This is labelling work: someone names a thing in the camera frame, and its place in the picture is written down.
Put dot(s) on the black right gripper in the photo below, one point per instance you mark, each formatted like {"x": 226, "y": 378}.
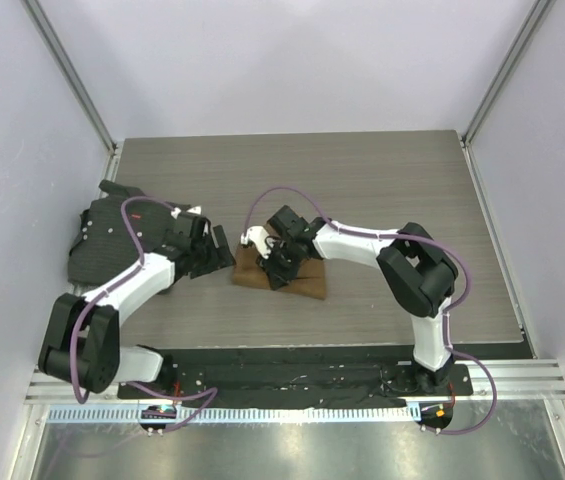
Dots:
{"x": 279, "y": 277}

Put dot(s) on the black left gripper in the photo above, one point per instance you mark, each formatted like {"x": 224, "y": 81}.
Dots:
{"x": 222, "y": 260}

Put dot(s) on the brown cloth napkin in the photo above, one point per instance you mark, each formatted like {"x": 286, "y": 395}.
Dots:
{"x": 310, "y": 281}

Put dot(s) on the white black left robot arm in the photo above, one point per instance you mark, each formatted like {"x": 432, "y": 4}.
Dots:
{"x": 82, "y": 342}

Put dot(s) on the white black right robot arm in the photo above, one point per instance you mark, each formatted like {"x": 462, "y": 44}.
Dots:
{"x": 420, "y": 275}

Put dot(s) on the dark striped folded shirt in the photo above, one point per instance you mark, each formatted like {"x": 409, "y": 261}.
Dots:
{"x": 110, "y": 227}

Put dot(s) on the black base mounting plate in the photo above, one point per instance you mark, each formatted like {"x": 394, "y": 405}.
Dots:
{"x": 320, "y": 377}

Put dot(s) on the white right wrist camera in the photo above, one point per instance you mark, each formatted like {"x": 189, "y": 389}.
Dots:
{"x": 259, "y": 238}

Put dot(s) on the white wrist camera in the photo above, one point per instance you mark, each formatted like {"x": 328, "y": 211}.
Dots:
{"x": 177, "y": 212}
{"x": 259, "y": 238}

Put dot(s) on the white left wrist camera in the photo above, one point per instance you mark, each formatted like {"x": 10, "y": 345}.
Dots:
{"x": 177, "y": 212}

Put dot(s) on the white slotted cable duct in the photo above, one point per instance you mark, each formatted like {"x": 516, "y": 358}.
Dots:
{"x": 162, "y": 413}

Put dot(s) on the aluminium frame rail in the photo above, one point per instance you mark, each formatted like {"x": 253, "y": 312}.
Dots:
{"x": 514, "y": 380}

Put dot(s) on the left aluminium corner post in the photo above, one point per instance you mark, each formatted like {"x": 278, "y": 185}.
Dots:
{"x": 51, "y": 39}

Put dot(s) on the aluminium corner post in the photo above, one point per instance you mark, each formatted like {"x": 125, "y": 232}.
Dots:
{"x": 51, "y": 39}
{"x": 530, "y": 26}

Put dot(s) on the right aluminium corner post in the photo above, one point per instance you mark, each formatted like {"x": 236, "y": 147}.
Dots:
{"x": 530, "y": 26}

